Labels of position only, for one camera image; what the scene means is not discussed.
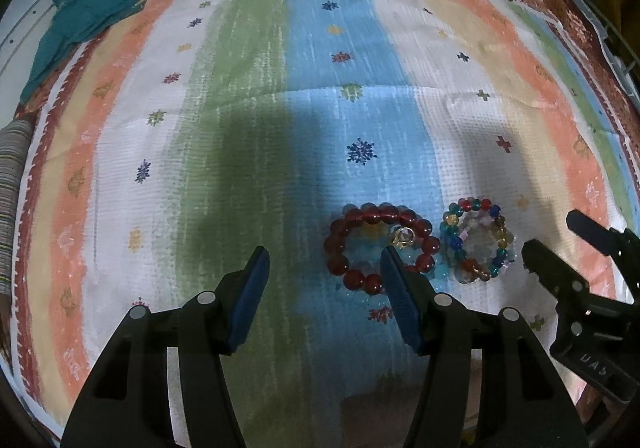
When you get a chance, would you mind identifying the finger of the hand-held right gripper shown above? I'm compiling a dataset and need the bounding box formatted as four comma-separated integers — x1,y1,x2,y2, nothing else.
566,209,640,259
521,239,592,303

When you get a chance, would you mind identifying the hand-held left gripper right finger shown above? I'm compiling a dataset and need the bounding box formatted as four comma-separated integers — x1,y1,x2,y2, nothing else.
379,246,592,448

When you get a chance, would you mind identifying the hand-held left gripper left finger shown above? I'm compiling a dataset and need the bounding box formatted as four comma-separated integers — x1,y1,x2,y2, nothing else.
60,246,271,448

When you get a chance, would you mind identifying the red bead bracelet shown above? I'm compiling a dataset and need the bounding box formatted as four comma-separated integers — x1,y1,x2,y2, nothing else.
323,202,442,297

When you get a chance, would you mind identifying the multicolour bead bracelet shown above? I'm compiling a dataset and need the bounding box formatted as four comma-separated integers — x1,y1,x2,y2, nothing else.
440,197,516,285

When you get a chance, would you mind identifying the striped folded cloth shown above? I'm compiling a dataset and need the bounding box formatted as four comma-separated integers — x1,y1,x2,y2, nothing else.
0,118,36,299

